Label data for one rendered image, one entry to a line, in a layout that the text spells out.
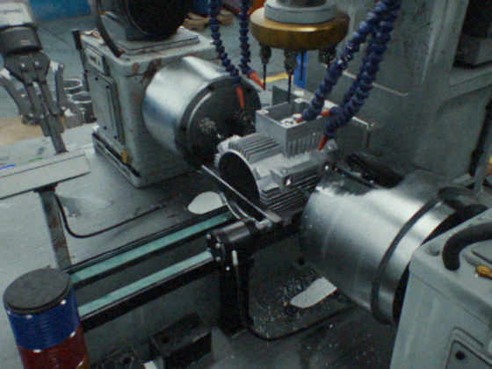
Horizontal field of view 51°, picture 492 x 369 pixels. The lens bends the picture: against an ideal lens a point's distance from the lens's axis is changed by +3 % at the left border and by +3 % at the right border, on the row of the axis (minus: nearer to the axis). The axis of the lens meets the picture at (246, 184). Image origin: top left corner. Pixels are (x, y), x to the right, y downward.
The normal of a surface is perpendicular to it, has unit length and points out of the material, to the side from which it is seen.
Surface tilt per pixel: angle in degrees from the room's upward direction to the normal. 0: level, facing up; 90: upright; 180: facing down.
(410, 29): 90
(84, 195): 0
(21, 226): 0
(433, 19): 90
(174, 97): 51
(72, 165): 57
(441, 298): 90
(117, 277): 90
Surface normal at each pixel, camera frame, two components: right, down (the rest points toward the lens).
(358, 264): -0.79, 0.11
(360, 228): -0.66, -0.25
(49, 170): 0.49, -0.10
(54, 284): 0.00, -0.85
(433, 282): -0.81, 0.31
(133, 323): 0.58, 0.43
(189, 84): -0.38, -0.60
